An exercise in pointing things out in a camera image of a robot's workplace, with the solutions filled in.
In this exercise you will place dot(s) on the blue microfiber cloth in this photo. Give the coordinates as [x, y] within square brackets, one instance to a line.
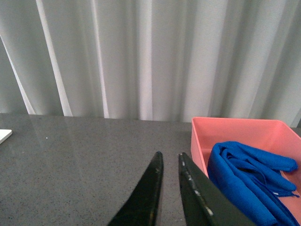
[251, 179]

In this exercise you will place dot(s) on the white pleated curtain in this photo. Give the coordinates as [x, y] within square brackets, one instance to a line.
[160, 60]

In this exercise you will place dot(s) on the pink plastic box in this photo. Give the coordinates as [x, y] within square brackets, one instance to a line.
[269, 135]

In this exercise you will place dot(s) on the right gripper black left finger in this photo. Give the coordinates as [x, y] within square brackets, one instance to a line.
[141, 208]

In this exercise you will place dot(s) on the white towel rack stand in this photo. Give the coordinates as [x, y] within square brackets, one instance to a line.
[4, 134]

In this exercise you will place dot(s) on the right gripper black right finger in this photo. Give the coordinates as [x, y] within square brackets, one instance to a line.
[203, 203]

